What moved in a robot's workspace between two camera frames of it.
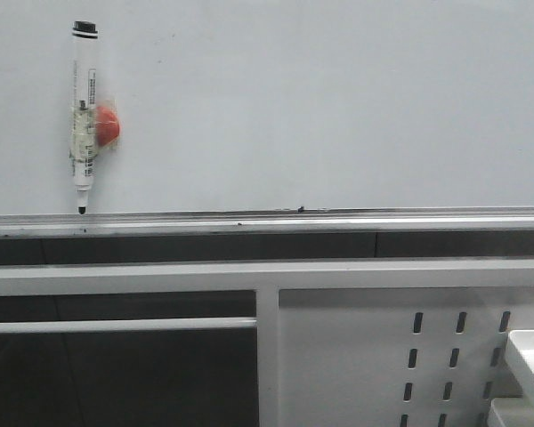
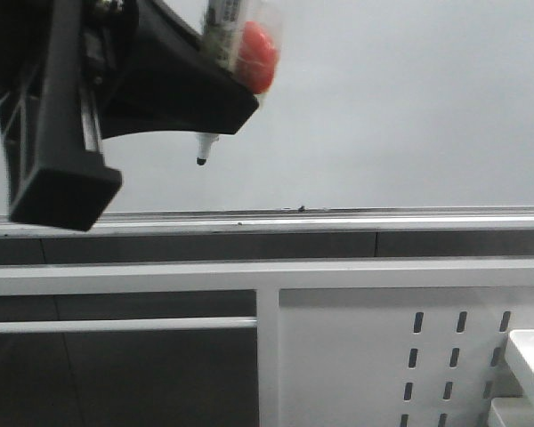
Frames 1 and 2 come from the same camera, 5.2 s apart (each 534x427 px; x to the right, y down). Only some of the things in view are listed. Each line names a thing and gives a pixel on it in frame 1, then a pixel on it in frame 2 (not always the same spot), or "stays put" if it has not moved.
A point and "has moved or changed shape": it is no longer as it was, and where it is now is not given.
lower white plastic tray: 509,412 stays put
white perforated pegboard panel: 400,358 stays put
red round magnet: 107,125 has moved or changed shape
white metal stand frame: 265,278 stays put
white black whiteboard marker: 84,131 has moved or changed shape
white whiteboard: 272,117 stays put
